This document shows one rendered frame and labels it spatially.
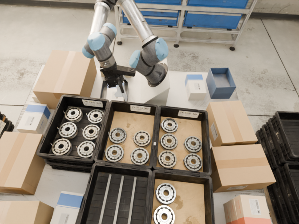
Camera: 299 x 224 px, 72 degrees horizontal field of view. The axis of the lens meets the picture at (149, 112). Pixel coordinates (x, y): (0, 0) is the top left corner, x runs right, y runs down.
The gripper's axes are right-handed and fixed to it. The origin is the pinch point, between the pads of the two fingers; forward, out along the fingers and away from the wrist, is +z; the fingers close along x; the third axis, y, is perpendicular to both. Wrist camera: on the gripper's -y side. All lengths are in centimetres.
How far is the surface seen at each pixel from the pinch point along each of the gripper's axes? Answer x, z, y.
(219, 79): -37, 44, -59
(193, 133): 12.4, 35.8, -29.3
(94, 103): -6.8, 7.3, 25.3
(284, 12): -252, 135, -227
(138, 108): -2.1, 17.2, -0.5
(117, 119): 0.5, 19.0, 14.5
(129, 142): 16.6, 23.8, 8.3
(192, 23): -178, 66, -65
